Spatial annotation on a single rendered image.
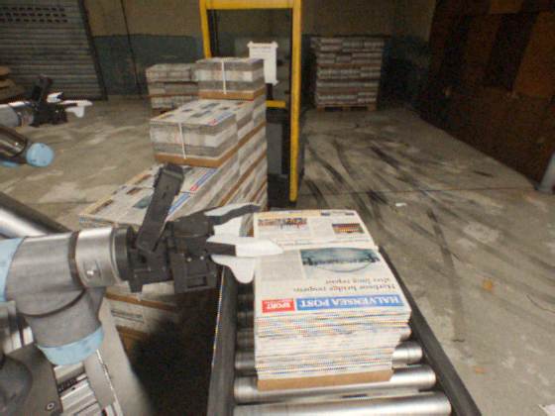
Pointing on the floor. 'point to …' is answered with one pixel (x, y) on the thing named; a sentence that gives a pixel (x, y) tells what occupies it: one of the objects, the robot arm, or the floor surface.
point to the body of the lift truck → (277, 141)
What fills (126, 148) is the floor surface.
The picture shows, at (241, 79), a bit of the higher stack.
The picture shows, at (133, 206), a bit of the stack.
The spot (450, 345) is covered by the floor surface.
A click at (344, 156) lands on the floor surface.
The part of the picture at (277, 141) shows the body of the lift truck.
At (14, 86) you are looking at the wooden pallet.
